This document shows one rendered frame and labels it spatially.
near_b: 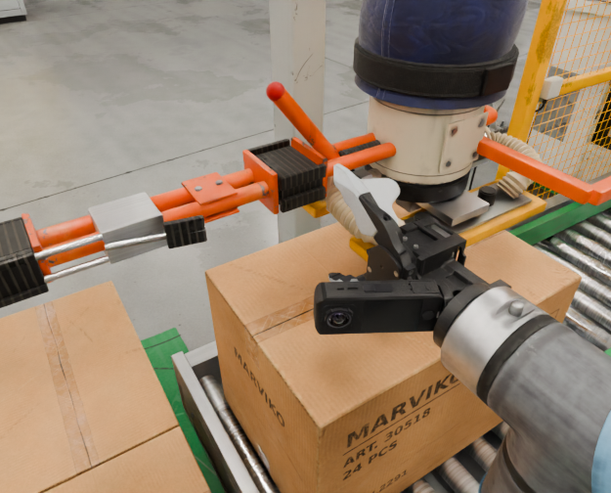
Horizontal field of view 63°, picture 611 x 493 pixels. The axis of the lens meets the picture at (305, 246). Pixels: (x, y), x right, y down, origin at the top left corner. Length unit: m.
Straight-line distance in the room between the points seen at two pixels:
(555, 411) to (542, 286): 0.63
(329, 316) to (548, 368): 0.18
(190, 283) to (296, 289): 1.55
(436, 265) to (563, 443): 0.19
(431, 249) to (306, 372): 0.36
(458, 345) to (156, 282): 2.13
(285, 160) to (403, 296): 0.30
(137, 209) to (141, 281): 1.91
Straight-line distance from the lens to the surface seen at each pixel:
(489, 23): 0.69
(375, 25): 0.70
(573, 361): 0.41
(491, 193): 0.85
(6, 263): 0.56
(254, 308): 0.88
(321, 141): 0.68
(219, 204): 0.61
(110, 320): 1.53
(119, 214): 0.60
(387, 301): 0.44
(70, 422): 1.33
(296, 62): 1.77
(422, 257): 0.48
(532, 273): 1.04
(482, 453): 1.24
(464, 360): 0.43
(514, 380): 0.41
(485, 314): 0.43
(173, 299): 2.36
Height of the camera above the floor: 1.56
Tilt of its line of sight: 37 degrees down
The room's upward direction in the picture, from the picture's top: straight up
